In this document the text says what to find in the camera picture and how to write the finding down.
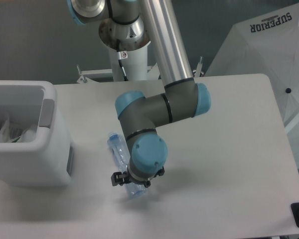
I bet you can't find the white printed paper trash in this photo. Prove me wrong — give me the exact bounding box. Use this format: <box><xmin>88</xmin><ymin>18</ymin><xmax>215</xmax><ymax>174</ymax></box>
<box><xmin>0</xmin><ymin>119</ymin><xmax>25</xmax><ymax>143</ymax></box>

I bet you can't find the white umbrella with lettering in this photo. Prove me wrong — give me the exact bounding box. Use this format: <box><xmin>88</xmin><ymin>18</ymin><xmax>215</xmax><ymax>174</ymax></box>
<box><xmin>204</xmin><ymin>2</ymin><xmax>299</xmax><ymax>172</ymax></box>

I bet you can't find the white metal base bracket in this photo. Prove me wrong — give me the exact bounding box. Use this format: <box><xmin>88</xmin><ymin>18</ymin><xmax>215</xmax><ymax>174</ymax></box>
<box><xmin>76</xmin><ymin>56</ymin><xmax>205</xmax><ymax>84</ymax></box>

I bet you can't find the white plastic trash can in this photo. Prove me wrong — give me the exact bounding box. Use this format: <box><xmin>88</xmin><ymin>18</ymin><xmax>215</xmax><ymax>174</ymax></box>
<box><xmin>0</xmin><ymin>80</ymin><xmax>73</xmax><ymax>187</ymax></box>

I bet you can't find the crushed clear plastic bottle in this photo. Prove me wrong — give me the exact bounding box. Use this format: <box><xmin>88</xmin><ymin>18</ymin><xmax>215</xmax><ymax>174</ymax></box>
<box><xmin>107</xmin><ymin>132</ymin><xmax>148</xmax><ymax>199</ymax></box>

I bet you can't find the clear plastic bag green stripe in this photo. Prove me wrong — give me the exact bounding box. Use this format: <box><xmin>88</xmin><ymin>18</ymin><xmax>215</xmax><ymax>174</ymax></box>
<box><xmin>8</xmin><ymin>123</ymin><xmax>37</xmax><ymax>143</ymax></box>

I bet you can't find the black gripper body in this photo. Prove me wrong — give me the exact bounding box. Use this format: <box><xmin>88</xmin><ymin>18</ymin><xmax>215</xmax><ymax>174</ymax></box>
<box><xmin>127</xmin><ymin>169</ymin><xmax>155</xmax><ymax>188</ymax></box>

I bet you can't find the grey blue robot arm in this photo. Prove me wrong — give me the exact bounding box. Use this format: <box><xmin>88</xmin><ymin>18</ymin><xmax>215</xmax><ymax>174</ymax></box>
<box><xmin>67</xmin><ymin>0</ymin><xmax>211</xmax><ymax>187</ymax></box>

